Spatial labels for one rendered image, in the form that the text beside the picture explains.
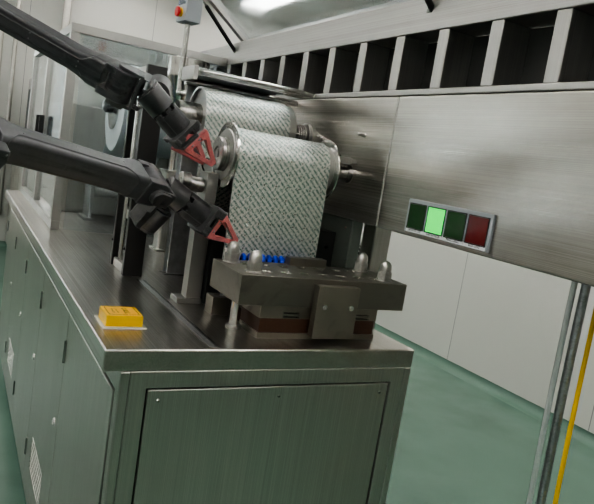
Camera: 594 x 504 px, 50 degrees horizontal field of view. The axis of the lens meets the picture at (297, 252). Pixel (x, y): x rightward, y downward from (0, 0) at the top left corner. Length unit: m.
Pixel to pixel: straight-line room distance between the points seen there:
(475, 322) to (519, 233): 3.40
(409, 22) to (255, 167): 0.48
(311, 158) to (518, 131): 0.50
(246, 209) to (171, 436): 0.51
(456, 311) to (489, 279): 0.38
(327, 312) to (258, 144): 0.40
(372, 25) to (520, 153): 0.62
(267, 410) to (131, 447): 0.26
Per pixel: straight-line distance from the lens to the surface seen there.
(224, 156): 1.42
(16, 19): 1.46
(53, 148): 1.14
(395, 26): 1.58
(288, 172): 1.46
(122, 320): 1.25
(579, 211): 1.10
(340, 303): 1.33
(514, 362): 4.32
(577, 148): 1.12
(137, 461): 1.24
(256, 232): 1.44
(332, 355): 1.30
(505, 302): 4.37
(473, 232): 1.24
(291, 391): 1.29
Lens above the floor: 1.25
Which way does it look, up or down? 8 degrees down
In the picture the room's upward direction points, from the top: 9 degrees clockwise
